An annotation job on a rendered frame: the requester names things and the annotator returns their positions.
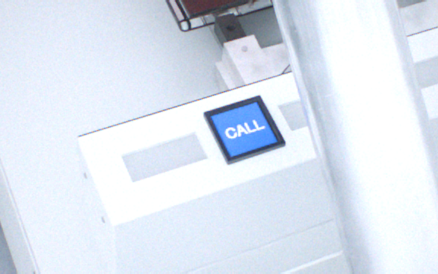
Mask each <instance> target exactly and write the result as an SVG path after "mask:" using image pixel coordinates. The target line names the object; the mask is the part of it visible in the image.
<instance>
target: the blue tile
mask: <svg viewBox="0 0 438 274"><path fill-rule="evenodd" d="M211 120H212V122H213V124H214V126H215V128H216V130H217V132H218V134H219V136H220V137H221V140H222V142H223V143H224V146H225V148H226V150H227V152H228V154H229V156H230V157H233V156H236V155H240V154H242V153H245V152H248V151H251V150H254V149H257V148H261V147H263V146H266V145H270V144H272V143H275V142H278V140H277V138H276V136H275V134H274V133H273V131H272V129H271V127H270V125H269V124H268V121H267V119H266V118H265V116H264V114H263V113H262V111H261V110H260V108H259V105H258V104H257V103H254V104H250V105H247V106H245V107H241V108H238V109H235V110H231V111H228V112H226V113H221V114H216V115H213V116H211Z"/></svg>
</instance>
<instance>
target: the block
mask: <svg viewBox="0 0 438 274"><path fill-rule="evenodd" d="M222 62H223V64H224V65H225V67H226V69H227V70H228V72H229V74H230V76H231V78H232V79H233V82H234V84H235V85H236V87H237V88H238V87H240V86H243V85H246V84H249V83H253V82H255V81H259V80H262V79H265V78H270V77H272V76H275V75H276V73H275V71H274V70H273V68H272V67H271V65H270V63H269V61H268V60H267V58H266V56H265V54H264V53H263V51H262V49H261V47H260V45H259V44H258V42H257V40H256V38H255V37H254V35H249V36H247V37H243V38H240V39H237V40H232V41H230V42H226V43H224V48H223V55H222Z"/></svg>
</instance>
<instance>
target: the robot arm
mask: <svg viewBox="0 0 438 274"><path fill-rule="evenodd" d="M272 2H273V5H274V8H275V13H276V15H277V19H278V23H279V26H280V29H281V33H282V37H283V39H284V44H285V47H286V50H287V57H288V60H289V63H290V68H291V71H292V73H293V77H294V81H295V84H296V87H297V92H298V94H299V98H300V102H301V105H302V108H303V113H304V116H305V118H306V123H307V126H308V129H309V133H310V137H311V139H312V143H313V147H314V150H315V153H316V158H317V161H318V163H319V168H320V171H321V174H322V179H323V182H324V184H325V189H326V192H327V198H328V202H329V205H330V209H331V211H332V216H333V219H334V222H335V227H336V229H337V232H338V237H339V240H340V242H341V247H342V250H343V253H344V258H345V261H346V264H347V267H348V272H349V274H438V151H437V147H436V143H435V139H434V137H433V132H432V129H431V125H430V121H429V118H428V115H427V110H426V107H425V104H424V96H423V93H422V90H421V85H420V82H419V80H418V76H417V72H416V68H415V66H414V60H413V58H412V54H411V50H410V46H409V44H408V39H407V37H406V33H405V29H404V25H403V22H402V17H401V14H400V11H399V8H398V4H397V1H396V0H272Z"/></svg>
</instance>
